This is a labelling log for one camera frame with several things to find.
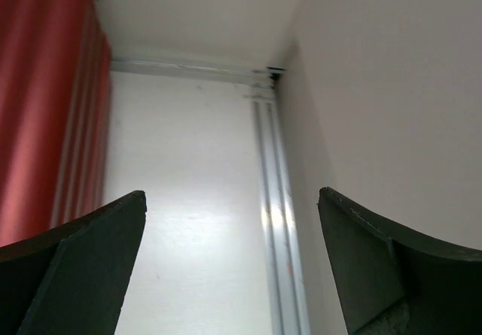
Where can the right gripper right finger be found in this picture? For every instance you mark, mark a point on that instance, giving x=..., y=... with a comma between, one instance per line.
x=391, y=279

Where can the red suitcase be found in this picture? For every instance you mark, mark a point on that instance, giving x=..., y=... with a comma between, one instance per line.
x=55, y=106

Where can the back aluminium frame rail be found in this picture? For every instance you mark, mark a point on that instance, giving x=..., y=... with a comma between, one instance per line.
x=265, y=78

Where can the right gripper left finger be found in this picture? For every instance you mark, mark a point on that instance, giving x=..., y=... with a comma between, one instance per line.
x=73, y=279

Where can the right aluminium frame rail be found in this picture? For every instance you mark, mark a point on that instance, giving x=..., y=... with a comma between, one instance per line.
x=285, y=278

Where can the aluminium frame rail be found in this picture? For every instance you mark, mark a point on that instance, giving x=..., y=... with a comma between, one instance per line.
x=285, y=278
x=265, y=78

